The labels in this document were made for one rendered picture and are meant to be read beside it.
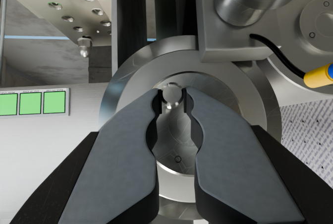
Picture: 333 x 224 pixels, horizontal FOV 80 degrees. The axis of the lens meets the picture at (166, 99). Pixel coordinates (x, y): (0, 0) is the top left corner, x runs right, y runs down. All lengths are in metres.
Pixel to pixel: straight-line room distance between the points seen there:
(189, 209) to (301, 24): 0.17
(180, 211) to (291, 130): 0.26
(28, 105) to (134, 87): 0.46
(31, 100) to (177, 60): 0.48
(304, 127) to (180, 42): 0.24
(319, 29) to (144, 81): 0.15
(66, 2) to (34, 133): 0.32
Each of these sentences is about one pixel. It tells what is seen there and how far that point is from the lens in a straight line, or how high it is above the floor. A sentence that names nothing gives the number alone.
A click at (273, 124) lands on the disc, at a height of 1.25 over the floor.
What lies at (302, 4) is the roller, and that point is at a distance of 0.22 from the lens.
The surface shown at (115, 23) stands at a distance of 0.20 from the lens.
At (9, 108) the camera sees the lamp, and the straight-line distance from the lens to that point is 0.63.
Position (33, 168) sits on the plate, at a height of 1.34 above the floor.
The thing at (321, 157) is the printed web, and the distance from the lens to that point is 0.33.
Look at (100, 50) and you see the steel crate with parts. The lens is 2.92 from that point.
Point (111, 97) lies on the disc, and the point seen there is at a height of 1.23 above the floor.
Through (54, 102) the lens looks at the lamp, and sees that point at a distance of 0.56.
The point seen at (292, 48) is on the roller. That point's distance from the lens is 0.20.
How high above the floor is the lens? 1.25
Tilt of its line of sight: 7 degrees down
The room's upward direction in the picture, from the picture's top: 177 degrees clockwise
